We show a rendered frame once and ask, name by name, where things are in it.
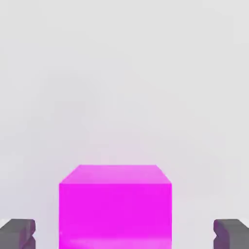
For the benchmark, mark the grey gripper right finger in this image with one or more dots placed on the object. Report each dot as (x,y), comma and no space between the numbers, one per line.
(233,234)

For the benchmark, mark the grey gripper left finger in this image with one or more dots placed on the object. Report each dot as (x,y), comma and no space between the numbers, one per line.
(15,234)

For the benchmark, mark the small magenta cube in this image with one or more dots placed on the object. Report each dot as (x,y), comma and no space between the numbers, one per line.
(115,210)

